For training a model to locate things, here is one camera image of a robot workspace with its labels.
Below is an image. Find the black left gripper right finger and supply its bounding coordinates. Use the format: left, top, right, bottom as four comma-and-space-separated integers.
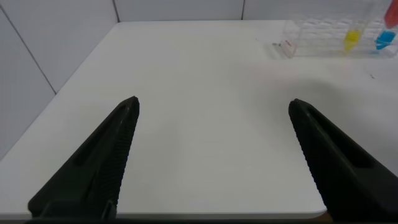
288, 98, 398, 223

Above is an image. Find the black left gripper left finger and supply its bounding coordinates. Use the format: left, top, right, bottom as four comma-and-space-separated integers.
27, 96, 141, 218

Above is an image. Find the test tube with yellow pigment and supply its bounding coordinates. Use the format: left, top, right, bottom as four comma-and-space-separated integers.
343, 0, 376, 52

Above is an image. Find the test tube with red pigment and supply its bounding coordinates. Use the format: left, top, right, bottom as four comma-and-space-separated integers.
383, 0, 398, 29

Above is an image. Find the clear acrylic test tube rack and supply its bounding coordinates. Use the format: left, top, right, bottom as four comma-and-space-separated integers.
279, 12, 398, 60

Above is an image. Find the test tube with blue pigment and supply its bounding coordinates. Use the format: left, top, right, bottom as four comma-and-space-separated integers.
374, 27, 398, 51

